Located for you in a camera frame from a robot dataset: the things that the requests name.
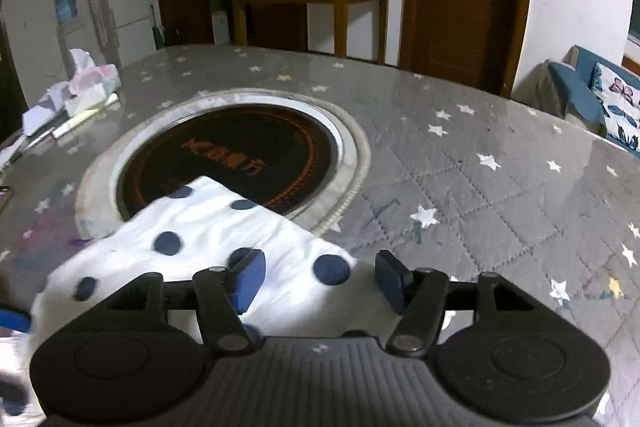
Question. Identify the small white box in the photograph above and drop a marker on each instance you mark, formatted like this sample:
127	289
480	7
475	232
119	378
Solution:
220	27

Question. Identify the blue sofa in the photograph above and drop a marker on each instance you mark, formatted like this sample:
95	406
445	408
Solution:
580	92

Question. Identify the crumpled white paper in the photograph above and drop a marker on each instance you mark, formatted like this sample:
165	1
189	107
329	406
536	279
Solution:
45	107

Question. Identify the white refrigerator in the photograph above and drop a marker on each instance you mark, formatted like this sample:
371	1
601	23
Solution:
130	7

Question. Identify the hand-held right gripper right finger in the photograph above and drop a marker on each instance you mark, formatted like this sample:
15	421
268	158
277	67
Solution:
392	279

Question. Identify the white polka dot pants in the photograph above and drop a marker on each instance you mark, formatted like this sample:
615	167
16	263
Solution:
200	227

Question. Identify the pink hanging towel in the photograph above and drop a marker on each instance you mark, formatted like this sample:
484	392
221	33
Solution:
99	19

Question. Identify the round black induction cooktop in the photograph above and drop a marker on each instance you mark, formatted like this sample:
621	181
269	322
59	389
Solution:
225	142

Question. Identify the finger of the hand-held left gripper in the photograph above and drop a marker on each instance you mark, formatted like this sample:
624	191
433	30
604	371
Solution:
15	320

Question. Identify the butterfly print pillow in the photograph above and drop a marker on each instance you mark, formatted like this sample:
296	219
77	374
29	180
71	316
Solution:
620	107

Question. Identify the brown wooden door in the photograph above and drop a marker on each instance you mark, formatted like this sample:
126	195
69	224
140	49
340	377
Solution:
460	32

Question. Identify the white marker pen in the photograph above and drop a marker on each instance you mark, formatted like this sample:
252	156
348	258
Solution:
82	119

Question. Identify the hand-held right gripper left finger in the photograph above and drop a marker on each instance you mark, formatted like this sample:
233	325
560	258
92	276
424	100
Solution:
250	282

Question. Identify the dark glass window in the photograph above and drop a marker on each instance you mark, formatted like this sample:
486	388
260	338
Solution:
635	19

